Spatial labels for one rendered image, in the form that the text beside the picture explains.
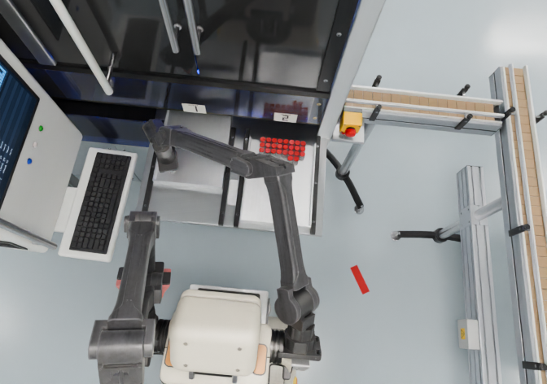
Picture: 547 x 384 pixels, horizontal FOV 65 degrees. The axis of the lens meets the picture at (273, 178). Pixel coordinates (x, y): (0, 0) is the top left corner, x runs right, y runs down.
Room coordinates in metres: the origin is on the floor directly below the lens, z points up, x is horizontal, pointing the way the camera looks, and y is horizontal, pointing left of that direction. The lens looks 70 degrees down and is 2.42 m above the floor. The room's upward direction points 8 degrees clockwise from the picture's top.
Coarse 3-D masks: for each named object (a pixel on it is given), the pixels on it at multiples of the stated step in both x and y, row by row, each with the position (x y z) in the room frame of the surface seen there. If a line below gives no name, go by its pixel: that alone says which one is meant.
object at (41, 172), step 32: (0, 64) 0.61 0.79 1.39; (0, 96) 0.53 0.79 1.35; (32, 96) 0.61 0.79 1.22; (0, 128) 0.46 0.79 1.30; (32, 128) 0.53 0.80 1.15; (64, 128) 0.63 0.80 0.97; (0, 160) 0.38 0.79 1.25; (32, 160) 0.44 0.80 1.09; (64, 160) 0.53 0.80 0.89; (0, 192) 0.30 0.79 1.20; (32, 192) 0.35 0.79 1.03; (64, 192) 0.42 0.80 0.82; (32, 224) 0.26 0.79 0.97
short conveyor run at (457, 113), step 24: (360, 96) 0.96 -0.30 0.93; (384, 96) 0.97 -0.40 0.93; (408, 96) 0.99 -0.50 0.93; (432, 96) 0.99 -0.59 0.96; (456, 96) 0.99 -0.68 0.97; (384, 120) 0.89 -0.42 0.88; (408, 120) 0.89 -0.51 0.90; (432, 120) 0.90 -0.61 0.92; (456, 120) 0.90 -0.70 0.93; (480, 120) 0.92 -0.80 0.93
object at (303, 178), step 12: (252, 144) 0.70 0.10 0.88; (312, 156) 0.69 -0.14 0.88; (300, 168) 0.63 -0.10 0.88; (312, 168) 0.63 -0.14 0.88; (252, 180) 0.55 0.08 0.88; (300, 180) 0.58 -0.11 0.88; (312, 180) 0.58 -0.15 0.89; (252, 192) 0.50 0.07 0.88; (264, 192) 0.51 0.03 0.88; (300, 192) 0.53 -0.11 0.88; (312, 192) 0.53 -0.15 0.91; (252, 204) 0.46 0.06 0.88; (264, 204) 0.46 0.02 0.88; (300, 204) 0.48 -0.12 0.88; (312, 204) 0.48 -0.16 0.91; (240, 216) 0.39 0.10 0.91; (252, 216) 0.41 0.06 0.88; (264, 216) 0.42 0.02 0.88; (300, 216) 0.43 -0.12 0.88; (300, 228) 0.39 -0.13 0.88
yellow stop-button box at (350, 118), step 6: (348, 108) 0.83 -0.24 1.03; (354, 108) 0.84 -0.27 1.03; (360, 108) 0.84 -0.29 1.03; (342, 114) 0.82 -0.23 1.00; (348, 114) 0.81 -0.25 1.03; (354, 114) 0.81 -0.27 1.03; (360, 114) 0.82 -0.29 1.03; (342, 120) 0.79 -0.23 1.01; (348, 120) 0.78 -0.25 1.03; (354, 120) 0.79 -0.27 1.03; (360, 120) 0.79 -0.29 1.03; (342, 126) 0.77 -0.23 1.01; (348, 126) 0.77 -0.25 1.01; (354, 126) 0.77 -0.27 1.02; (360, 126) 0.77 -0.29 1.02
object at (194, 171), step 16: (176, 112) 0.80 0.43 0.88; (192, 112) 0.81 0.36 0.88; (192, 128) 0.74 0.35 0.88; (208, 128) 0.75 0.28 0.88; (224, 128) 0.76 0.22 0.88; (192, 160) 0.60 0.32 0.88; (208, 160) 0.61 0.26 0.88; (160, 176) 0.52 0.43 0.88; (176, 176) 0.53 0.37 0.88; (192, 176) 0.54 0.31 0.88; (208, 176) 0.55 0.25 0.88; (224, 176) 0.55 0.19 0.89
